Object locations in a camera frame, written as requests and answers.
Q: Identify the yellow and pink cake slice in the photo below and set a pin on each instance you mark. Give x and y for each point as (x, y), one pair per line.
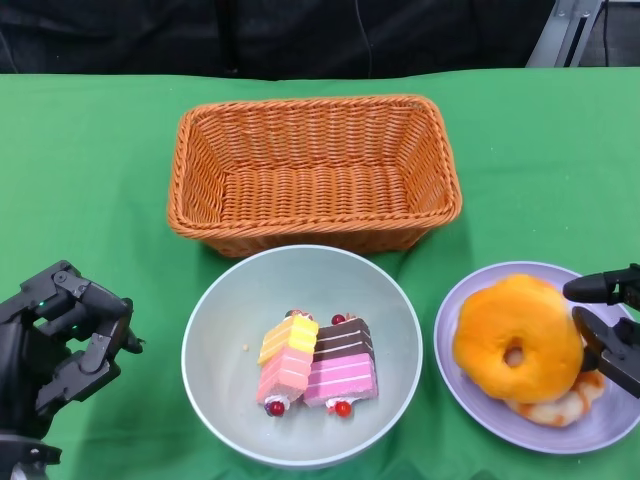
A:
(285, 360)

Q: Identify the chocolate and pink cake slice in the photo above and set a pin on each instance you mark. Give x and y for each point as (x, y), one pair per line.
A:
(345, 370)

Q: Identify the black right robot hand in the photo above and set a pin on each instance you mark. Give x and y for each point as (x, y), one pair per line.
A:
(625, 355)

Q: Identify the orange wicker basket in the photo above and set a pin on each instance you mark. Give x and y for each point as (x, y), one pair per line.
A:
(315, 200)

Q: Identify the silver aluminium frame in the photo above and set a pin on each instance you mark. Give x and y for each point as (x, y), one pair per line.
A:
(550, 45)

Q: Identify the round orange croissant bread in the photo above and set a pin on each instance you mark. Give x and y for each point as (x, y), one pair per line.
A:
(555, 412)

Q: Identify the white round plate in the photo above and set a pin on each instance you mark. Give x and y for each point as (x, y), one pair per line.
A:
(600, 430)

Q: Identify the pale grey-green bowl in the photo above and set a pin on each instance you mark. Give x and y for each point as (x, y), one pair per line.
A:
(225, 400)

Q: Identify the long orange striped bread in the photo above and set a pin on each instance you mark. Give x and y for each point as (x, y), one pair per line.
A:
(490, 330)

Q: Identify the black backdrop cloth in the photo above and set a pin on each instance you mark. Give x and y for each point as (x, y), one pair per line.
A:
(150, 35)

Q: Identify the green tablecloth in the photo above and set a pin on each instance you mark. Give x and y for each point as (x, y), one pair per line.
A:
(75, 150)

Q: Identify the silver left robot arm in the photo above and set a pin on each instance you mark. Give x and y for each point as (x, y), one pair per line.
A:
(20, 460)

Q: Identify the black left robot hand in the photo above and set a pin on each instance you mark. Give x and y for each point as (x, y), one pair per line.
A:
(25, 360)

